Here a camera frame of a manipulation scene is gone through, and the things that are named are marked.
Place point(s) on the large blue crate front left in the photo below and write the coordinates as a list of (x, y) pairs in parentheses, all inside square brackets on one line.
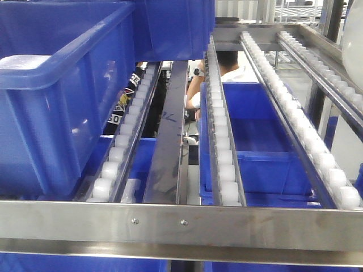
[(53, 115)]

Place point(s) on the person in white shirt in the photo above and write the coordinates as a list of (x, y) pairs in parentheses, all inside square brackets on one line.
[(230, 71)]

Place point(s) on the blue crate lower right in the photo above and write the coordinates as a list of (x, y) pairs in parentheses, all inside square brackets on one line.
[(271, 171)]

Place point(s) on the white roller track far right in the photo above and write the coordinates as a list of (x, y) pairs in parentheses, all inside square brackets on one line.
[(347, 98)]

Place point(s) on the steel front shelf rail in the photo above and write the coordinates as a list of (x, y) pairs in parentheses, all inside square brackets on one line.
[(183, 232)]

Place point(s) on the white roller track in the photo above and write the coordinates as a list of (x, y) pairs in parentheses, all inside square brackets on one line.
[(111, 182), (329, 180), (226, 179), (347, 98)]

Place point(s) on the white roller track middle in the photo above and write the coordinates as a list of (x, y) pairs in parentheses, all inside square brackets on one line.
[(226, 179)]

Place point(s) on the white roller track left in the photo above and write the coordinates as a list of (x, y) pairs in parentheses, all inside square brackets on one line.
[(111, 182)]

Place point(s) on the blue crate upper middle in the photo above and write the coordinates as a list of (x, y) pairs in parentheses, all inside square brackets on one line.
[(172, 30)]

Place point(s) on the steel divider bar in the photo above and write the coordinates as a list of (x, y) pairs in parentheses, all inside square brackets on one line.
[(163, 179)]

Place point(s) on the person in black jacket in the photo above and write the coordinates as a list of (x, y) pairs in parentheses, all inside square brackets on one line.
[(152, 123)]

